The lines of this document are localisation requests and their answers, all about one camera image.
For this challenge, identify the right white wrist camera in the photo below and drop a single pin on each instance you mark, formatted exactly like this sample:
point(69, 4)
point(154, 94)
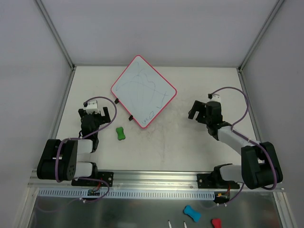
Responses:
point(214, 98)

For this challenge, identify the aluminium frame post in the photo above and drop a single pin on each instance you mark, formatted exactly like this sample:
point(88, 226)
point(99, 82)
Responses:
point(46, 17)
point(274, 11)

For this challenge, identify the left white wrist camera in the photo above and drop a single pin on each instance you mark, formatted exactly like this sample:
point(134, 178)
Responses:
point(92, 107)

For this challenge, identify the aluminium mounting rail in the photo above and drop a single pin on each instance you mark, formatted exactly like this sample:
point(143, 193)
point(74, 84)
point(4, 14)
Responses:
point(135, 180)

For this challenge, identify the pink-framed whiteboard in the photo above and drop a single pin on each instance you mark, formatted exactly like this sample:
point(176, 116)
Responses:
point(143, 91)

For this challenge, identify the red bone-shaped eraser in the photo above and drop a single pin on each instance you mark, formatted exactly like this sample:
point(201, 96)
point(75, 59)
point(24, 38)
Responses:
point(216, 222)

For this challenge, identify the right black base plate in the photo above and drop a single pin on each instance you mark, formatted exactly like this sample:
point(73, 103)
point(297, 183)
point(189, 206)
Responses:
point(206, 181)

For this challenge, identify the blue bone-shaped eraser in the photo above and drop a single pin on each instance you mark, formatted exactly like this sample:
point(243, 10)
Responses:
point(193, 214)

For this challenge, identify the green bone-shaped eraser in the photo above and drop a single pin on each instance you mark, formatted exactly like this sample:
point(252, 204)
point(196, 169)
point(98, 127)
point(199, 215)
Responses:
point(120, 133)

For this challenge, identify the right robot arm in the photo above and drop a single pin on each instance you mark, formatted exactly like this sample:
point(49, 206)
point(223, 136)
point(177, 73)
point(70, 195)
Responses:
point(259, 168)

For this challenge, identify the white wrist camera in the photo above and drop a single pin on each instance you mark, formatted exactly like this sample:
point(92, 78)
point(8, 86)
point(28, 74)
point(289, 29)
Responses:
point(214, 98)
point(92, 107)

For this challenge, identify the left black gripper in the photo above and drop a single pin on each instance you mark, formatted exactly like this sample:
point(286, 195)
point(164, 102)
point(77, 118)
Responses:
point(92, 116)

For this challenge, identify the left aluminium frame post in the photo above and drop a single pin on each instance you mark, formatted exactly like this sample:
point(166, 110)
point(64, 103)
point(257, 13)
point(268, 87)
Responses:
point(46, 17)

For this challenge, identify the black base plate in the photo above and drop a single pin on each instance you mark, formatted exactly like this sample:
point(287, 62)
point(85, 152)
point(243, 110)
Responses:
point(206, 181)
point(91, 181)

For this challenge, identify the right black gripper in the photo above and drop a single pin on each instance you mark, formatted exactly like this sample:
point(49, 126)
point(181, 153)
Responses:
point(202, 114)

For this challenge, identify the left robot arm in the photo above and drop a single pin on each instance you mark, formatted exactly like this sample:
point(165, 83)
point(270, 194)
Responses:
point(61, 163)

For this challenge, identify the slotted white cable duct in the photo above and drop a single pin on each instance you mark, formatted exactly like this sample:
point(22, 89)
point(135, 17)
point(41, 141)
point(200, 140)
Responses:
point(128, 194)

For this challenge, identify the right aluminium frame post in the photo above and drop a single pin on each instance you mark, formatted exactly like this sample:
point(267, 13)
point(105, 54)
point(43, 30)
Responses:
point(274, 11)

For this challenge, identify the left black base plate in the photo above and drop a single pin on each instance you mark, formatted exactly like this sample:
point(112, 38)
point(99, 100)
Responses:
point(91, 181)

